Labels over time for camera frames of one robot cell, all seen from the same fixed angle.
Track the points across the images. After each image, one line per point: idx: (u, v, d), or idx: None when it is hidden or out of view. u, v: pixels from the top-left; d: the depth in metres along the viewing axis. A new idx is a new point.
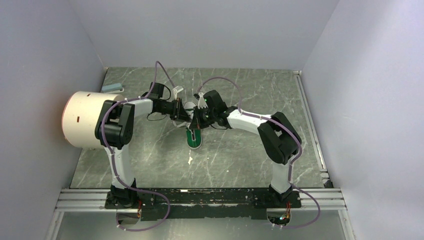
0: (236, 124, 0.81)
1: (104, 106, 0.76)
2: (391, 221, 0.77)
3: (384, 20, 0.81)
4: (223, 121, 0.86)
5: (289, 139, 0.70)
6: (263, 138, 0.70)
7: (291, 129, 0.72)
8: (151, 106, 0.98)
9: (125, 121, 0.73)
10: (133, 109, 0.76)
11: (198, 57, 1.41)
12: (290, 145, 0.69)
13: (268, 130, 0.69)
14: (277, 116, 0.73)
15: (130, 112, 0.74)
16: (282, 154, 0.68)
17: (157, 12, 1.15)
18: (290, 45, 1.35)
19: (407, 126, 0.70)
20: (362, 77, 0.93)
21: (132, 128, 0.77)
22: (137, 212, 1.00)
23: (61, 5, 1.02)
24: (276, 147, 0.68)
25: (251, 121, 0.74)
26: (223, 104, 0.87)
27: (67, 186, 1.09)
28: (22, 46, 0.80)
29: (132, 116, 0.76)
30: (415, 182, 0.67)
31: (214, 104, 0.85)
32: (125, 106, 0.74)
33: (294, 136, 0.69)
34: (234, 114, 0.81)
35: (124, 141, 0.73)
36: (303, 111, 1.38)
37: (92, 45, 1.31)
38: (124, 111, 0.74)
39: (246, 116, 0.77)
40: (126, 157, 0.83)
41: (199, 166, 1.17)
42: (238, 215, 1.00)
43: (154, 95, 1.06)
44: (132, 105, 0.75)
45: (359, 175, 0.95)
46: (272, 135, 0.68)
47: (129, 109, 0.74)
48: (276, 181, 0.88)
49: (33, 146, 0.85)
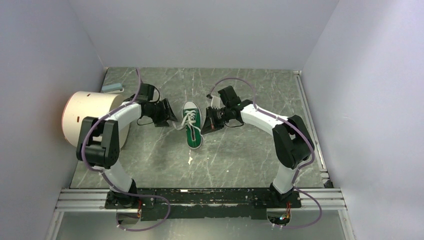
0: (251, 119, 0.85)
1: (83, 125, 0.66)
2: (390, 222, 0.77)
3: (384, 20, 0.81)
4: (235, 113, 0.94)
5: (303, 144, 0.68)
6: (277, 138, 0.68)
7: (306, 134, 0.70)
8: (138, 112, 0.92)
9: (108, 141, 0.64)
10: (117, 127, 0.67)
11: (198, 57, 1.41)
12: (302, 151, 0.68)
13: (283, 132, 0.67)
14: (294, 120, 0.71)
15: (114, 130, 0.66)
16: (293, 158, 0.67)
17: (157, 12, 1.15)
18: (290, 45, 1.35)
19: (407, 127, 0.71)
20: (362, 77, 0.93)
21: (118, 146, 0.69)
22: (137, 212, 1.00)
23: (61, 6, 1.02)
24: (288, 151, 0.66)
25: (266, 120, 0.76)
26: (237, 98, 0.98)
27: (67, 186, 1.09)
28: (22, 47, 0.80)
29: (116, 134, 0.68)
30: (414, 183, 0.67)
31: (228, 96, 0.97)
32: (107, 123, 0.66)
33: (308, 142, 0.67)
34: (248, 109, 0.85)
35: (109, 163, 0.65)
36: (303, 111, 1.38)
37: (92, 45, 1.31)
38: (107, 130, 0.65)
39: (261, 114, 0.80)
40: (119, 167, 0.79)
41: (199, 166, 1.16)
42: (238, 215, 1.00)
43: (143, 96, 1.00)
44: (115, 122, 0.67)
45: (359, 175, 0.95)
46: (286, 138, 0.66)
47: (111, 127, 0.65)
48: (278, 182, 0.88)
49: (33, 146, 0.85)
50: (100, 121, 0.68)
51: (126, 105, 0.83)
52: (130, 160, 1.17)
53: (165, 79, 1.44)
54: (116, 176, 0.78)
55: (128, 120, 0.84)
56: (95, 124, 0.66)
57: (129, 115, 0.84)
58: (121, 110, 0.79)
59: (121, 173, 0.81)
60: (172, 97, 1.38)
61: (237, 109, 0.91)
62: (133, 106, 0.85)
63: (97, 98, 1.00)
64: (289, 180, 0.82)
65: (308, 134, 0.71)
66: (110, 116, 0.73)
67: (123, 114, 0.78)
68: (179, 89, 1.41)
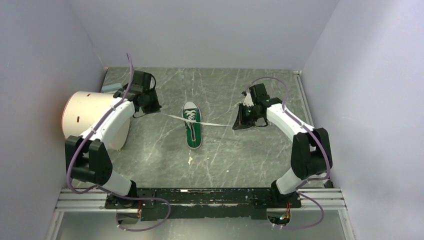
0: (275, 119, 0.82)
1: (66, 146, 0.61)
2: (390, 222, 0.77)
3: (384, 20, 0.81)
4: (261, 108, 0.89)
5: (319, 160, 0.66)
6: (296, 147, 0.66)
7: (326, 149, 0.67)
8: (132, 107, 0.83)
9: (95, 165, 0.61)
10: (102, 148, 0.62)
11: (198, 57, 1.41)
12: (318, 166, 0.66)
13: (304, 142, 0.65)
14: (319, 132, 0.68)
15: (99, 153, 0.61)
16: (306, 171, 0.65)
17: (157, 13, 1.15)
18: (290, 45, 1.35)
19: (407, 127, 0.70)
20: (362, 77, 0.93)
21: (107, 162, 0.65)
22: (137, 212, 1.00)
23: (61, 6, 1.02)
24: (304, 163, 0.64)
25: (290, 124, 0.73)
26: (266, 96, 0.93)
27: (67, 186, 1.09)
28: (22, 47, 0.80)
29: (103, 154, 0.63)
30: (415, 183, 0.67)
31: (256, 93, 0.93)
32: (91, 146, 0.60)
33: (327, 158, 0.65)
34: (275, 109, 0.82)
35: (100, 181, 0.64)
36: (303, 111, 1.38)
37: (92, 45, 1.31)
38: (91, 154, 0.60)
39: (286, 117, 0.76)
40: (116, 175, 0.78)
41: (199, 166, 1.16)
42: (238, 215, 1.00)
43: (137, 87, 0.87)
44: (100, 143, 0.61)
45: (359, 175, 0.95)
46: (305, 149, 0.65)
47: (95, 152, 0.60)
48: (282, 183, 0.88)
49: (33, 146, 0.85)
50: (85, 141, 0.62)
51: (115, 107, 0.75)
52: (130, 160, 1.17)
53: (165, 79, 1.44)
54: (113, 185, 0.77)
55: (120, 122, 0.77)
56: (79, 146, 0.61)
57: (120, 118, 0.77)
58: (110, 118, 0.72)
59: (118, 180, 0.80)
60: (172, 97, 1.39)
61: (264, 104, 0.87)
62: (123, 106, 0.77)
63: (96, 98, 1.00)
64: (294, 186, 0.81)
65: (326, 141, 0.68)
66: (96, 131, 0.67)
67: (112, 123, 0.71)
68: (179, 89, 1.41)
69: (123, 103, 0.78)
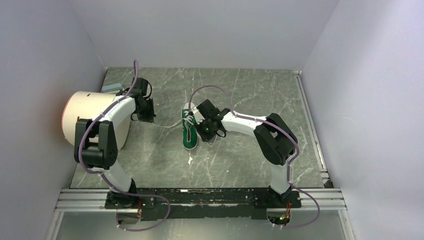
0: (232, 127, 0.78)
1: (77, 128, 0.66)
2: (391, 223, 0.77)
3: (384, 19, 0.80)
4: (217, 124, 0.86)
5: (286, 140, 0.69)
6: (260, 139, 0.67)
7: (287, 129, 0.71)
8: (133, 105, 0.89)
9: (104, 143, 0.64)
10: (112, 128, 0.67)
11: (198, 57, 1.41)
12: (288, 146, 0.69)
13: (263, 130, 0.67)
14: (272, 118, 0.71)
15: (109, 132, 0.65)
16: (280, 156, 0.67)
17: (157, 13, 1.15)
18: (290, 46, 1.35)
19: (406, 127, 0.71)
20: (361, 78, 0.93)
21: (116, 145, 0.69)
22: (137, 212, 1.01)
23: (61, 6, 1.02)
24: (274, 149, 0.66)
25: (246, 123, 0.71)
26: (215, 109, 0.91)
27: (67, 186, 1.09)
28: (22, 47, 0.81)
29: (111, 135, 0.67)
30: (414, 183, 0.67)
31: (206, 110, 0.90)
32: (101, 125, 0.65)
33: (291, 136, 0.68)
34: (227, 117, 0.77)
35: (109, 163, 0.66)
36: (303, 111, 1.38)
37: (92, 46, 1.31)
38: (101, 132, 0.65)
39: (241, 119, 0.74)
40: (118, 167, 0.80)
41: (199, 166, 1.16)
42: (238, 215, 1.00)
43: (137, 90, 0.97)
44: (109, 123, 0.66)
45: (359, 175, 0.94)
46: (269, 137, 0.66)
47: (106, 129, 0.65)
48: (275, 182, 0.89)
49: (33, 145, 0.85)
50: (95, 122, 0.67)
51: (118, 100, 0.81)
52: (130, 160, 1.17)
53: (165, 79, 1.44)
54: (116, 177, 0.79)
55: (122, 114, 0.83)
56: (90, 126, 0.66)
57: (122, 111, 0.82)
58: (114, 108, 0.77)
59: (120, 173, 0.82)
60: (172, 97, 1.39)
61: (217, 119, 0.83)
62: (126, 100, 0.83)
63: (96, 98, 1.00)
64: (285, 179, 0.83)
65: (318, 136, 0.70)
66: (104, 116, 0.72)
67: (116, 112, 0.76)
68: (179, 89, 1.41)
69: (126, 98, 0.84)
